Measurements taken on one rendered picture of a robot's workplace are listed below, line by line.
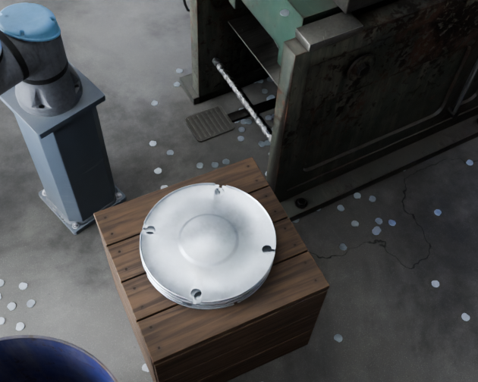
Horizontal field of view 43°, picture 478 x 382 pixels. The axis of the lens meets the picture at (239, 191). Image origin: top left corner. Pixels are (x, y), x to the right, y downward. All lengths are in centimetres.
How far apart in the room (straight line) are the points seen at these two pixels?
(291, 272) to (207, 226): 21
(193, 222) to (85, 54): 108
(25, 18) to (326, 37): 63
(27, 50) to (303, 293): 76
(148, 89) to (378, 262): 95
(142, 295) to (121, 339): 36
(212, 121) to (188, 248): 60
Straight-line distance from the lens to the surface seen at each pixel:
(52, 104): 145
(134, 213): 140
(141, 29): 233
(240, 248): 130
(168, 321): 127
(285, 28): 147
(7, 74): 134
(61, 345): 116
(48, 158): 157
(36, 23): 135
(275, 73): 173
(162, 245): 131
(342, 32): 137
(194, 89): 206
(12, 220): 188
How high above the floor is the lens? 153
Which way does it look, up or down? 56 degrees down
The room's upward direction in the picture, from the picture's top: 4 degrees clockwise
